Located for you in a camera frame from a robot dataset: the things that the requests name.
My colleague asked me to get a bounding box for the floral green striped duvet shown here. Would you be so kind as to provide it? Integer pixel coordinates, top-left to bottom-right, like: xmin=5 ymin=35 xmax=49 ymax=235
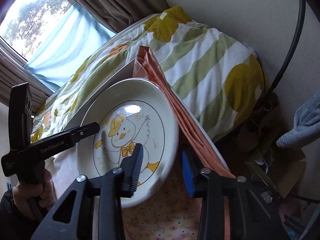
xmin=31 ymin=6 xmax=265 ymax=141

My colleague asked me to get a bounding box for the black clothes rack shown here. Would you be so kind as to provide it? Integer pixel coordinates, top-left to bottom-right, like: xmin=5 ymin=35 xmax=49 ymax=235
xmin=268 ymin=0 xmax=307 ymax=93

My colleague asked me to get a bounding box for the grey hanging garment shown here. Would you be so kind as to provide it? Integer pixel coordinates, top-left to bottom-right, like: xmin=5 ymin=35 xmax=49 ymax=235
xmin=276 ymin=94 xmax=319 ymax=150

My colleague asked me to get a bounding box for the left brown curtain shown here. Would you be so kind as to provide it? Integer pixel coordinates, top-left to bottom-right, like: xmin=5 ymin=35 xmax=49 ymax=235
xmin=1 ymin=40 xmax=53 ymax=112

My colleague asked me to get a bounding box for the orange floral cloth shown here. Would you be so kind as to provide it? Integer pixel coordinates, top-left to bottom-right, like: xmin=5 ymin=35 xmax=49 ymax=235
xmin=121 ymin=45 xmax=237 ymax=240

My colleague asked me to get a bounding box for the white duck outline plate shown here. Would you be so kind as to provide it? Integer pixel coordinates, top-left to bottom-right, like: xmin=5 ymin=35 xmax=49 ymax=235
xmin=76 ymin=78 xmax=179 ymax=208

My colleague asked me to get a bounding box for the person's left hand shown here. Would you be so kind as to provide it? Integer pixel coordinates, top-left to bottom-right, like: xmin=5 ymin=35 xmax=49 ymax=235
xmin=12 ymin=169 xmax=56 ymax=218

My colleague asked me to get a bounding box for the window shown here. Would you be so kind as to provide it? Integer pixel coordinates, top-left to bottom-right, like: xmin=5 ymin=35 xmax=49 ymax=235
xmin=1 ymin=0 xmax=72 ymax=61

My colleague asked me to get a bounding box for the light blue window cloth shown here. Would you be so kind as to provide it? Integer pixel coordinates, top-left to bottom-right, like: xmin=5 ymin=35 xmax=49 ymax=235
xmin=24 ymin=3 xmax=115 ymax=92

